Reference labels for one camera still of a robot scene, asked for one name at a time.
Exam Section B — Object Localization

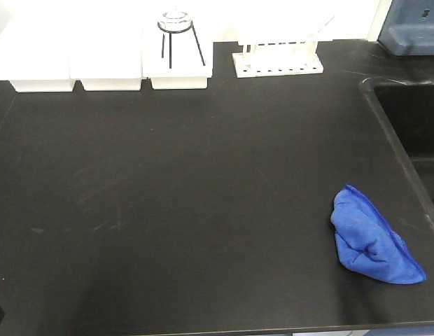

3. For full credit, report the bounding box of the black wire tripod stand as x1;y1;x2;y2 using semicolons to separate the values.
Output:
157;20;207;69

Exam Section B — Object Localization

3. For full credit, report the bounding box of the blue microfiber cloth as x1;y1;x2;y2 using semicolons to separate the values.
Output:
330;184;427;285

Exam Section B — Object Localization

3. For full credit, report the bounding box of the white test tube rack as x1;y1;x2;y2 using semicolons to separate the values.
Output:
232;13;337;78

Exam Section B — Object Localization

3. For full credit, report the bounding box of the white storage bin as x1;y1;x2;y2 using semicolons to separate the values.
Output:
69;25;143;91
141;20;214;90
0;19;76;92

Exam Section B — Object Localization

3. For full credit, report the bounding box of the middle white storage bin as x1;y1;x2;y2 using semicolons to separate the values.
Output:
69;25;143;91

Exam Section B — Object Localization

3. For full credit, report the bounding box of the left white storage bin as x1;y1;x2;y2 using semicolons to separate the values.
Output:
0;19;76;92

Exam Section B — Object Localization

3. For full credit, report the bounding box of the black lab sink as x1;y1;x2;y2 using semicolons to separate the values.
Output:
360;78;434;231

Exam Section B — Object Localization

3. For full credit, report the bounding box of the glass flask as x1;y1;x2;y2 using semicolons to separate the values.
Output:
157;8;193;34

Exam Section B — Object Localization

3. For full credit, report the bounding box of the right white storage bin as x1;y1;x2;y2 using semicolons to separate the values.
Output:
141;20;214;90

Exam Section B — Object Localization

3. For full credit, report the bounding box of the blue plastic dispenser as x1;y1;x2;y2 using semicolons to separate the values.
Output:
378;0;434;56

